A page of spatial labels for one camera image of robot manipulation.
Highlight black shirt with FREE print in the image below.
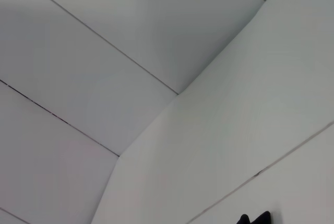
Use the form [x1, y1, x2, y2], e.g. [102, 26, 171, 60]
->
[234, 210, 272, 224]

